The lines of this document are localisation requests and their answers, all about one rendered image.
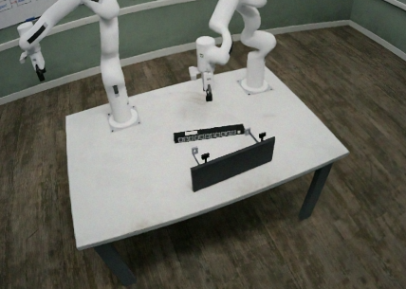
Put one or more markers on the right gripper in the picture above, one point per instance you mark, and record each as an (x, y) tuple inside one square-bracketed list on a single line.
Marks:
[(37, 60)]

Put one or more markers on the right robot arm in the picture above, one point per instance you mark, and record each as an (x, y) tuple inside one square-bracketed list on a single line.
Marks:
[(112, 77)]

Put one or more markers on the black rack pdu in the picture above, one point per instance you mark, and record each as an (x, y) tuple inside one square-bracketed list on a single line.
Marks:
[(236, 129)]

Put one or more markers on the black rectangular block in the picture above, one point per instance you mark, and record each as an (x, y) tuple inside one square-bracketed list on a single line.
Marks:
[(232, 164)]

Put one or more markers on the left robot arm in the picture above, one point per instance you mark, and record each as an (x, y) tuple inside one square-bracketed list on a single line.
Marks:
[(208, 54)]

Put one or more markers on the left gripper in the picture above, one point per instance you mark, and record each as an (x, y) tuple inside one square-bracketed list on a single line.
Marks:
[(207, 79)]

